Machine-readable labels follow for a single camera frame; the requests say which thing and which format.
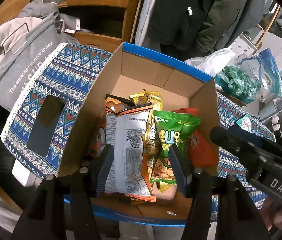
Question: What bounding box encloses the blue white plastic bag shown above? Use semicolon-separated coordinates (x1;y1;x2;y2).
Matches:
236;48;282;96

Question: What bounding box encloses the green bean snack bag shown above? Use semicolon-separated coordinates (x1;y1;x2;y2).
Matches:
150;110;201;187

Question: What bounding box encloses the orange white chip bag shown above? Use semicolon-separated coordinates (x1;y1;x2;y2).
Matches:
105;94;156;202

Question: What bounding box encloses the red snack bag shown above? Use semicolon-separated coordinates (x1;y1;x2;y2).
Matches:
172;107;219;169

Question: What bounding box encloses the orange chip bag in box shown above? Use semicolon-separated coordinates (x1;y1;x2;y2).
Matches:
88;122;106;158

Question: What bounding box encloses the blue cardboard box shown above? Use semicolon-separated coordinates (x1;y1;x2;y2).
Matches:
57;43;219;226

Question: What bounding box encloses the right hand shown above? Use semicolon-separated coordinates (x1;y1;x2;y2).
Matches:
259;197;282;231

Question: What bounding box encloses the blue patterned tablecloth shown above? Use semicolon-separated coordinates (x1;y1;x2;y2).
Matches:
0;42;277;223

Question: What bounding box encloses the teal silver snack pouch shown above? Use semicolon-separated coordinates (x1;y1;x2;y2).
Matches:
236;113;252;133

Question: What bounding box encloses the black smartphone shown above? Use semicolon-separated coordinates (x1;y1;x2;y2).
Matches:
27;95;66;158

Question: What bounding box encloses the grey fabric storage bag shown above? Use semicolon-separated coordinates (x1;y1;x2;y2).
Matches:
0;13;78;111

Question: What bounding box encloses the green crumpled plastic bag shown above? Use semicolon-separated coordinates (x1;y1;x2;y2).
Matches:
214;64;261;104

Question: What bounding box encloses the yellow long cracker packet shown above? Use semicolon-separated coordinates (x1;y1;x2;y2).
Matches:
128;88;164;181

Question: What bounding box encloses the wooden louvered cabinet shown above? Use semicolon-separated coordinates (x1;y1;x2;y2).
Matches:
0;0;139;52

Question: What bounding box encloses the dark hanging jacket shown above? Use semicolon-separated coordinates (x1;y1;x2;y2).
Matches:
133;0;267;61

